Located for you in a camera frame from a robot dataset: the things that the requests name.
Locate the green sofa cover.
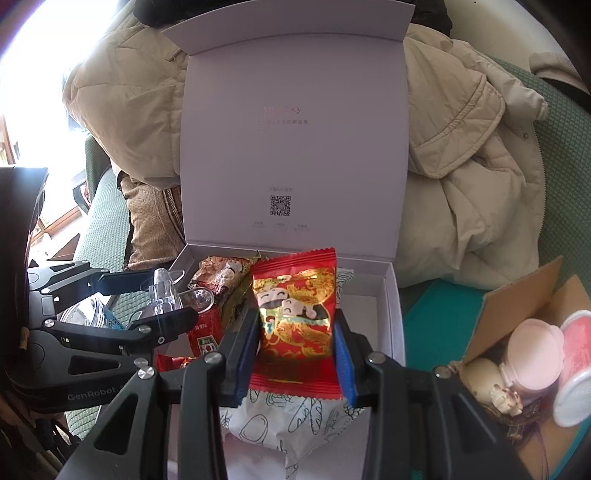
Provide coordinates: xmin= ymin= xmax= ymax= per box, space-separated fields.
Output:
xmin=64 ymin=55 xmax=591 ymax=439

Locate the lavender open gift box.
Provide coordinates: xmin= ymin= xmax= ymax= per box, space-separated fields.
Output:
xmin=164 ymin=1 xmax=414 ymax=479

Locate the teal foam mat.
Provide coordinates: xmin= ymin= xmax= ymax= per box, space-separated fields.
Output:
xmin=404 ymin=273 xmax=590 ymax=479

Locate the beige puffer jacket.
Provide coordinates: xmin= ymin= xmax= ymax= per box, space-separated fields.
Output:
xmin=63 ymin=7 xmax=549 ymax=289

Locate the white bread-print snack pack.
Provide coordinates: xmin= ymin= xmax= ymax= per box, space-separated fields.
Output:
xmin=219 ymin=389 xmax=363 ymax=479
xmin=335 ymin=267 xmax=355 ymax=304

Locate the brown gold snack pack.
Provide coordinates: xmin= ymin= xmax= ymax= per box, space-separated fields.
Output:
xmin=187 ymin=254 xmax=262 ymax=329

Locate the pink round case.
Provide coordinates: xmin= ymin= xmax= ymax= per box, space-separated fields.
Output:
xmin=499 ymin=318 xmax=564 ymax=401

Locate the red ketchup sachet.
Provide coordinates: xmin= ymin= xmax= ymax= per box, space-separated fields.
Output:
xmin=187 ymin=305 xmax=223 ymax=357

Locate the red fortune-god snack pack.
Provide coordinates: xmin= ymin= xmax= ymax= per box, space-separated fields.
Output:
xmin=154 ymin=353 xmax=199 ymax=373
xmin=249 ymin=248 xmax=342 ymax=400

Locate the brown striped pillow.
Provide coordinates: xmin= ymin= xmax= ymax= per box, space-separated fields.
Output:
xmin=117 ymin=172 xmax=185 ymax=271

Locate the clear plastic jar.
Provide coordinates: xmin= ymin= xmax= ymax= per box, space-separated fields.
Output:
xmin=59 ymin=293 xmax=125 ymax=330

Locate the small brown cardboard box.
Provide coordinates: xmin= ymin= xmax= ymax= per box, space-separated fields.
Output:
xmin=457 ymin=258 xmax=590 ymax=479

